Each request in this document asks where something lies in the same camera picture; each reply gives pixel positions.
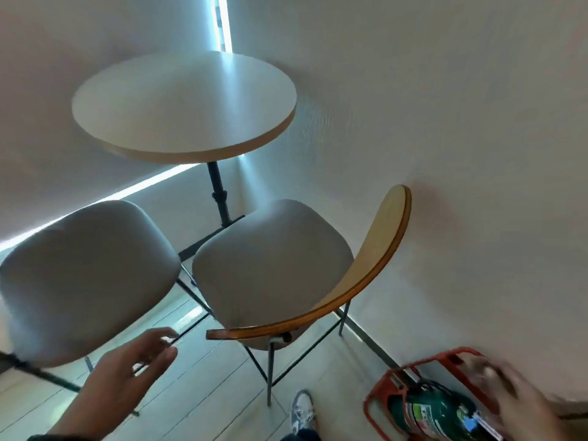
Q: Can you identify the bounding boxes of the red metal extinguisher stand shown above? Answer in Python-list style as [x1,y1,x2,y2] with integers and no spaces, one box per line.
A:
[363,346,502,441]

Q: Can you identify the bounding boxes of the grey cushioned chair black legs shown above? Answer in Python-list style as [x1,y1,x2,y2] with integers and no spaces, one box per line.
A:
[0,200,215,417]

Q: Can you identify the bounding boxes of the person's grey sneaker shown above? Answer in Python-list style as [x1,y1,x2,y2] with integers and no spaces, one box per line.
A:
[290,389,318,435]

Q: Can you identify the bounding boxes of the bright light strip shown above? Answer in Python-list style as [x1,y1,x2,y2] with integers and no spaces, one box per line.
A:
[213,0,233,54]

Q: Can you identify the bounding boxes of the person's left forearm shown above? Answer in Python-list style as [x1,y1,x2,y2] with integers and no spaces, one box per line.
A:
[27,424,101,441]

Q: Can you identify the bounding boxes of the person's dark trouser leg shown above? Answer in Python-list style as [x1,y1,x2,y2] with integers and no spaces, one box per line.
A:
[280,428,322,441]

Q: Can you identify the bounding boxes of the person's left hand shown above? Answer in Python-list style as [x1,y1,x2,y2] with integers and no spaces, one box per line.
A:
[48,328,180,438]

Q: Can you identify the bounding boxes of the grey chair wooden backrest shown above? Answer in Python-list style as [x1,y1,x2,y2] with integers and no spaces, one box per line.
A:
[192,184,412,408]

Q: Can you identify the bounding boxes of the person's right hand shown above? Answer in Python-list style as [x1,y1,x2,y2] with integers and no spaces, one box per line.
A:
[459,356,559,441]

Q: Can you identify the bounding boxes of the green fire extinguisher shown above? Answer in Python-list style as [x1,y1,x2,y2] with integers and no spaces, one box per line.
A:
[388,379,506,441]

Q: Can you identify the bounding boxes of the round white table black leg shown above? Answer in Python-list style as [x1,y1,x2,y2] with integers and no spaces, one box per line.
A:
[71,51,297,262]

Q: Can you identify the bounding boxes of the person's right forearm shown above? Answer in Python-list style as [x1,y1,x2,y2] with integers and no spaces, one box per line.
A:
[517,411,574,441]

